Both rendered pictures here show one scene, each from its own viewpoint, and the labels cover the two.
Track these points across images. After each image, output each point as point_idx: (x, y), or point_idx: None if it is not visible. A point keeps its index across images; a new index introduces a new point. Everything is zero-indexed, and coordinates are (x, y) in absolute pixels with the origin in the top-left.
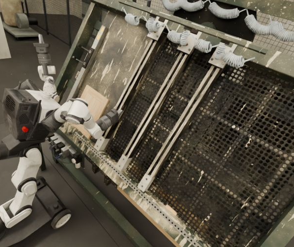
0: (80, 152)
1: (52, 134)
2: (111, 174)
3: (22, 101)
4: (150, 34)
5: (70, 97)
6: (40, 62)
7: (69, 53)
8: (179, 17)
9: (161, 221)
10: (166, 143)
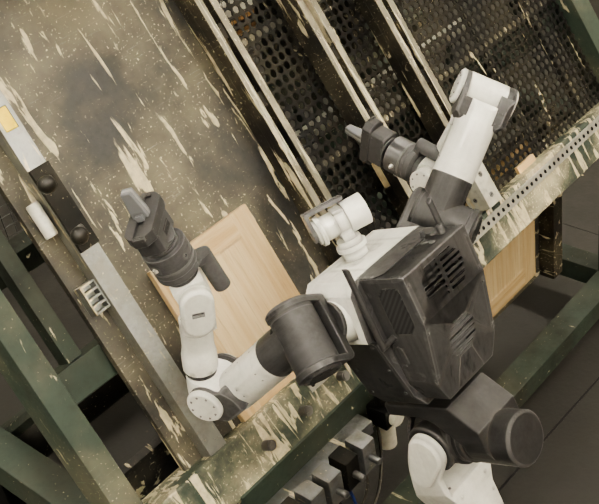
0: (366, 391)
1: (288, 502)
2: None
3: (446, 230)
4: None
5: (171, 369)
6: (195, 269)
7: None
8: None
9: (550, 188)
10: (424, 79)
